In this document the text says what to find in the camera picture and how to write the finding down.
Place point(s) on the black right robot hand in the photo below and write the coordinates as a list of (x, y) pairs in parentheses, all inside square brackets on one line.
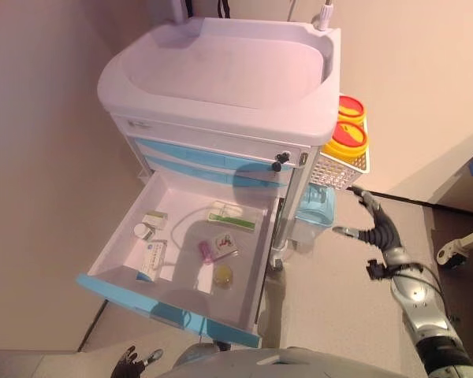
[(384, 232)]

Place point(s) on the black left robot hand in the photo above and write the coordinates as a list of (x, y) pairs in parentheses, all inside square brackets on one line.
[(126, 364)]

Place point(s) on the clear jar of yellow capsules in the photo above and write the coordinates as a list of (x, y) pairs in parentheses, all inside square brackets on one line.
[(224, 275)]

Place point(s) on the wide drawer with blue front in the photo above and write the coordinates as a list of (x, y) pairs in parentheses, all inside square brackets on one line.
[(189, 244)]

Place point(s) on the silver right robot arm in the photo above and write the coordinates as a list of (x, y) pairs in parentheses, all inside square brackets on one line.
[(421, 299)]

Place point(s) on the white blue medicine box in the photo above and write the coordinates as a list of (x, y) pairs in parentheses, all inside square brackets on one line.
[(151, 260)]

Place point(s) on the small white green medicine box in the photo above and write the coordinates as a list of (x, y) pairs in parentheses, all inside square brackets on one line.
[(155, 219)]

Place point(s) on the blue front cart drawer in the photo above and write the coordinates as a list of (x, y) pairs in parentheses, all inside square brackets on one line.
[(181, 149), (189, 167)]

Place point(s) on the light blue bin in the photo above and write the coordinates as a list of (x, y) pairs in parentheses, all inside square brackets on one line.
[(315, 212)]

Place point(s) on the white bed caster wheel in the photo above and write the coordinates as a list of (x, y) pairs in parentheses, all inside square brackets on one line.
[(451, 258)]

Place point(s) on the white perforated side basket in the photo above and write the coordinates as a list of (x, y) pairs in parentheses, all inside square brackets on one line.
[(335, 175)]

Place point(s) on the yellow sharps container red lid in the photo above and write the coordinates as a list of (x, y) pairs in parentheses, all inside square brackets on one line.
[(348, 136), (351, 107)]

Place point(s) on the metal cart lock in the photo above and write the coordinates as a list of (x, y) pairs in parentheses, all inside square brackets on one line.
[(303, 158)]

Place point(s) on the cart caster wheel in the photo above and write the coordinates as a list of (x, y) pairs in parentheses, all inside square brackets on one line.
[(278, 262)]

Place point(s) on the black cart keys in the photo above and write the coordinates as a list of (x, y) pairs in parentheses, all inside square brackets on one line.
[(280, 161)]

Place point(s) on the long white green box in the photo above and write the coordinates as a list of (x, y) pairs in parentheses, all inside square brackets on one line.
[(234, 220)]

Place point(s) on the pink box with red cyclist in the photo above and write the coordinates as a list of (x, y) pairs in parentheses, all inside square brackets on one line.
[(225, 244)]

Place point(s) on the white medical cart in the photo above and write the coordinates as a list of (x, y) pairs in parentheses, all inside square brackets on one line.
[(220, 71)]

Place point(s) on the thin white tube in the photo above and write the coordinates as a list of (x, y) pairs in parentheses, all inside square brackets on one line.
[(291, 10)]

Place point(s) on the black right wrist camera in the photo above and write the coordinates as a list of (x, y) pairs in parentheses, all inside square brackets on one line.
[(378, 269)]

